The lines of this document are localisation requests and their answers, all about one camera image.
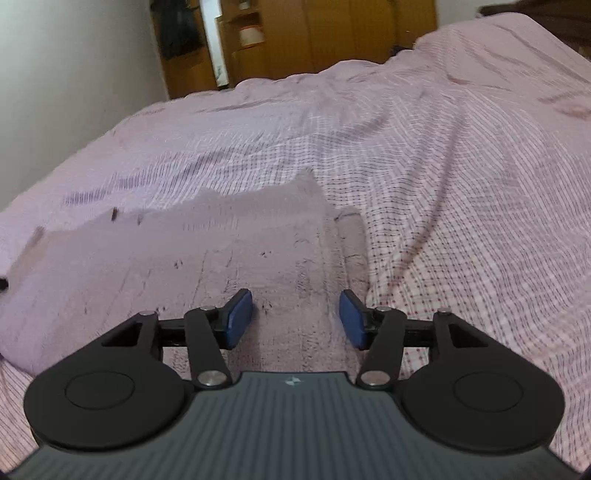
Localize door with glass pane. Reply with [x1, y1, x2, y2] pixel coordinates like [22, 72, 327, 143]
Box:
[200, 0, 230, 89]

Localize purple knitted sweater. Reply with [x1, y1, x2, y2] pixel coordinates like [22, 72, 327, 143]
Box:
[0, 168, 371, 376]

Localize pale box on shelf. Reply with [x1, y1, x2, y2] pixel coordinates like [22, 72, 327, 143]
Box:
[238, 25, 265, 47]

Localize dark hanging clothes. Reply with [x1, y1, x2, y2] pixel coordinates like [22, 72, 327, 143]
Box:
[150, 0, 206, 60]

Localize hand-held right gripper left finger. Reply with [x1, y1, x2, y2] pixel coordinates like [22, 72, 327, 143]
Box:
[100, 288, 254, 388]

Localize pink checked bedspread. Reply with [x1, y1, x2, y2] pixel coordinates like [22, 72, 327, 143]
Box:
[0, 13, 591, 472]

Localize dark wooden headboard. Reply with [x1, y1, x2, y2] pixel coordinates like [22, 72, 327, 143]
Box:
[478, 0, 591, 48]

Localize wooden wardrobe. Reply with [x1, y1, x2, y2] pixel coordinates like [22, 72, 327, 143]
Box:
[159, 0, 437, 100]

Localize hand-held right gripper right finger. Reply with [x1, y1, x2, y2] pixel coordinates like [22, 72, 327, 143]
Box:
[339, 289, 491, 388]

